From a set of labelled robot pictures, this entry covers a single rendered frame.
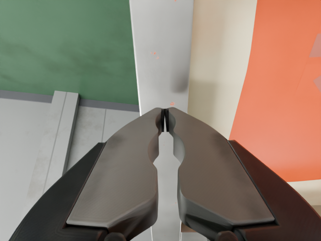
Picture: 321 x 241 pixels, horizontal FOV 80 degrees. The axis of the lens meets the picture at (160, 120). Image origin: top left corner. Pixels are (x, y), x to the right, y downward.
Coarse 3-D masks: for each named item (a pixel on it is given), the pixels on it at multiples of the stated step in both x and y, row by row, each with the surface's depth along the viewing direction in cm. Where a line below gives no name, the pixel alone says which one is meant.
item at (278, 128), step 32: (288, 0) 14; (320, 0) 14; (256, 32) 15; (288, 32) 15; (256, 64) 17; (288, 64) 17; (256, 96) 18; (288, 96) 18; (320, 96) 18; (256, 128) 20; (288, 128) 20; (320, 128) 20; (288, 160) 23; (320, 160) 23
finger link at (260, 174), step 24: (240, 144) 9; (264, 168) 7; (264, 192) 7; (288, 192) 6; (288, 216) 6; (312, 216) 6; (240, 240) 6; (264, 240) 5; (288, 240) 5; (312, 240) 5
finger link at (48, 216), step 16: (96, 144) 9; (80, 160) 8; (96, 160) 8; (64, 176) 7; (80, 176) 7; (48, 192) 7; (64, 192) 7; (80, 192) 7; (32, 208) 6; (48, 208) 6; (64, 208) 6; (32, 224) 6; (48, 224) 6; (64, 224) 6; (16, 240) 5; (32, 240) 5; (48, 240) 5; (64, 240) 5; (80, 240) 5; (96, 240) 5
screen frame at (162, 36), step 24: (144, 0) 11; (168, 0) 11; (192, 0) 11; (144, 24) 12; (168, 24) 12; (192, 24) 12; (144, 48) 12; (168, 48) 12; (144, 72) 13; (168, 72) 13; (144, 96) 14; (168, 96) 14; (168, 144) 17; (168, 168) 18; (168, 192) 20; (168, 216) 23; (168, 240) 25; (192, 240) 25
